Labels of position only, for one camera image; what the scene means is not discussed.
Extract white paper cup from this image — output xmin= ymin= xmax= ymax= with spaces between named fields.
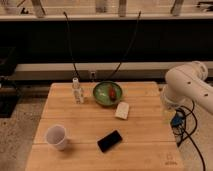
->
xmin=45 ymin=125 xmax=68 ymax=151

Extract green bowl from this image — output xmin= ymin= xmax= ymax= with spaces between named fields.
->
xmin=93 ymin=81 xmax=123 ymax=107

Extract clear plastic bottle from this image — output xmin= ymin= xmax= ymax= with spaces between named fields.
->
xmin=72 ymin=77 xmax=84 ymax=104

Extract white sponge block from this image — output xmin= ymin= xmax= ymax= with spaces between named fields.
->
xmin=115 ymin=102 xmax=129 ymax=119

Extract left black cable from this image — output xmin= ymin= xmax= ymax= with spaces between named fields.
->
xmin=62 ymin=11 xmax=81 ymax=80

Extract blue connector box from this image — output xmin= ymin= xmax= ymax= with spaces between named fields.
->
xmin=170 ymin=113 xmax=185 ymax=127

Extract right black cable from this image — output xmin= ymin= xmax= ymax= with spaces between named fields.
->
xmin=105 ymin=10 xmax=142 ymax=81

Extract wall power outlet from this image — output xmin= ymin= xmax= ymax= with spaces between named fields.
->
xmin=89 ymin=71 xmax=96 ymax=82

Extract black smartphone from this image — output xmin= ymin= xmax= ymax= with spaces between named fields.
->
xmin=97 ymin=130 xmax=122 ymax=152

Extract red pepper in bowl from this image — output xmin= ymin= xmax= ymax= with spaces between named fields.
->
xmin=109 ymin=87 xmax=117 ymax=101

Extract black floor cables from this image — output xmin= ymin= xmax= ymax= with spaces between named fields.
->
xmin=173 ymin=99 xmax=208 ymax=171

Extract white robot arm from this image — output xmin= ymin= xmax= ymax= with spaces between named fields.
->
xmin=161 ymin=61 xmax=213 ymax=115

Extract black cable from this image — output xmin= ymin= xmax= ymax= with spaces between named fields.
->
xmin=62 ymin=11 xmax=81 ymax=80
xmin=105 ymin=10 xmax=142 ymax=81

